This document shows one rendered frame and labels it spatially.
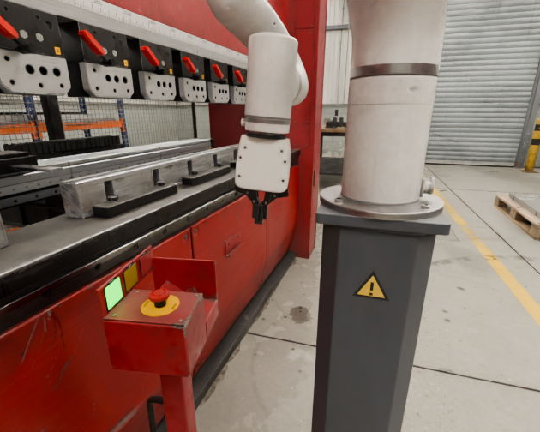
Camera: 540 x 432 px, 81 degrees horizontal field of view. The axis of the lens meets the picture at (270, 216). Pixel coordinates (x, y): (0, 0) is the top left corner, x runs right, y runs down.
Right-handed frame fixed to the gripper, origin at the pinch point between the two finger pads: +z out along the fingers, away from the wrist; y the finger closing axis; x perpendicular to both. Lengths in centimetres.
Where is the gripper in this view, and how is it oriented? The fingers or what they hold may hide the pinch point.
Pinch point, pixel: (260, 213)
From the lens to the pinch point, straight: 63.6
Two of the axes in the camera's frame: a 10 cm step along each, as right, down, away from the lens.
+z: -0.8, 9.4, 3.2
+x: 1.2, -3.1, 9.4
